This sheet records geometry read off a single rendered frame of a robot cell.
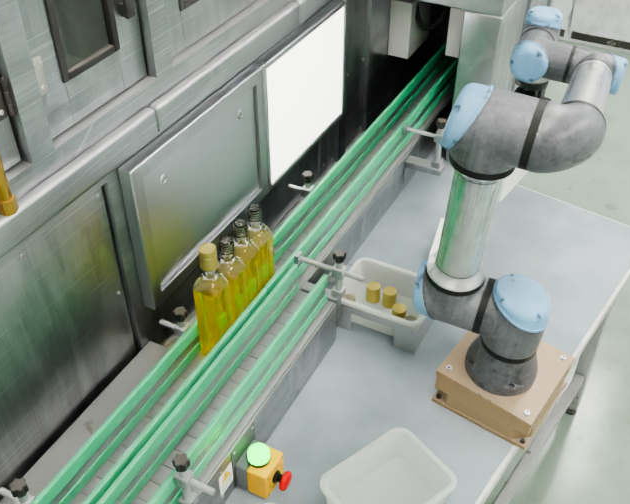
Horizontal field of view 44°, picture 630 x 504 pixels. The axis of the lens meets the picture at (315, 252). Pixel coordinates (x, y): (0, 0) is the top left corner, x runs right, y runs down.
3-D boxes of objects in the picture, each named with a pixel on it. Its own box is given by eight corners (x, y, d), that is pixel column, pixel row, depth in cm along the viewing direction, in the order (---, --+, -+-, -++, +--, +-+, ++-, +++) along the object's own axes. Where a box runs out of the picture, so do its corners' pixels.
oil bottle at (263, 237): (255, 289, 180) (250, 215, 166) (276, 296, 178) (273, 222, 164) (243, 304, 176) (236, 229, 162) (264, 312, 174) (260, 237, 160)
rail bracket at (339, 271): (299, 276, 182) (299, 234, 174) (365, 299, 176) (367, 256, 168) (293, 284, 180) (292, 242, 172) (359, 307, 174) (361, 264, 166)
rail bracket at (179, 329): (170, 341, 167) (163, 295, 159) (197, 352, 165) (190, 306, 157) (159, 353, 165) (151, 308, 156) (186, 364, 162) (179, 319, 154)
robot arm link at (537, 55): (568, 57, 150) (577, 35, 158) (511, 43, 153) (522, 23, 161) (557, 93, 155) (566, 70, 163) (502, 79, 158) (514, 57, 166)
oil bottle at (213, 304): (215, 337, 168) (206, 262, 154) (237, 346, 166) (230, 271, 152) (200, 354, 164) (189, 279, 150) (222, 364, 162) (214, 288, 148)
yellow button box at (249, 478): (254, 460, 159) (252, 438, 154) (286, 475, 156) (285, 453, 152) (236, 487, 154) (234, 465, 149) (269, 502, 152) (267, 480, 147)
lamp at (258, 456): (255, 445, 153) (254, 436, 151) (274, 454, 151) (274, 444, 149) (243, 462, 150) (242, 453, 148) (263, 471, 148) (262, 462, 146)
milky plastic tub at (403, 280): (359, 280, 201) (360, 254, 195) (441, 307, 193) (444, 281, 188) (328, 322, 189) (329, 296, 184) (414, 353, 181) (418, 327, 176)
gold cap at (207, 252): (221, 262, 150) (219, 244, 148) (212, 273, 148) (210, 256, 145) (205, 257, 151) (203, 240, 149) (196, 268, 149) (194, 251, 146)
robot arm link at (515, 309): (533, 368, 153) (550, 322, 144) (467, 345, 157) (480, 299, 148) (545, 326, 162) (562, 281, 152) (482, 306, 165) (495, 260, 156)
